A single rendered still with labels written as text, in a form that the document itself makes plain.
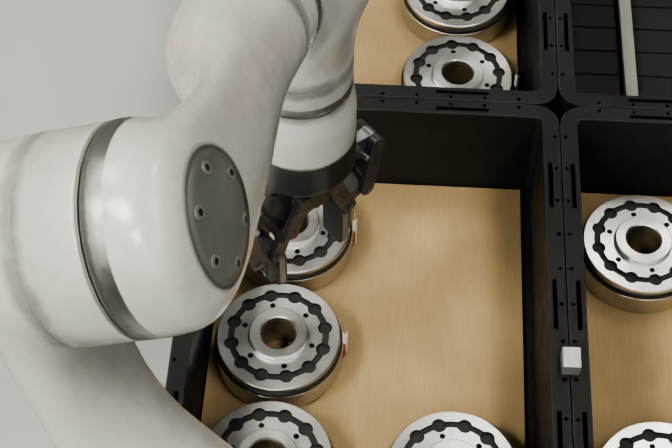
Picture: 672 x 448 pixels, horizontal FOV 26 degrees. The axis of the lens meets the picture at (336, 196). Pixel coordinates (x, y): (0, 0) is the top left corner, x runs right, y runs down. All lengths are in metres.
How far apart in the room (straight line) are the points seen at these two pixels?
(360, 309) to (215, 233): 0.67
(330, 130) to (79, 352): 0.37
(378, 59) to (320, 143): 0.46
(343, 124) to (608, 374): 0.38
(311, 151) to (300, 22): 0.22
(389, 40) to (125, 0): 0.36
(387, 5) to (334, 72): 0.55
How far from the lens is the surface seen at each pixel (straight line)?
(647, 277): 1.24
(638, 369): 1.23
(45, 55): 1.62
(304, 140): 0.95
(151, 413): 0.66
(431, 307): 1.24
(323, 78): 0.91
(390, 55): 1.41
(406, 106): 1.24
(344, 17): 0.86
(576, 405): 1.09
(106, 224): 0.56
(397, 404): 1.19
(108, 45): 1.62
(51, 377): 0.62
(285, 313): 1.19
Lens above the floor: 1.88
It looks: 54 degrees down
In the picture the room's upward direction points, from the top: straight up
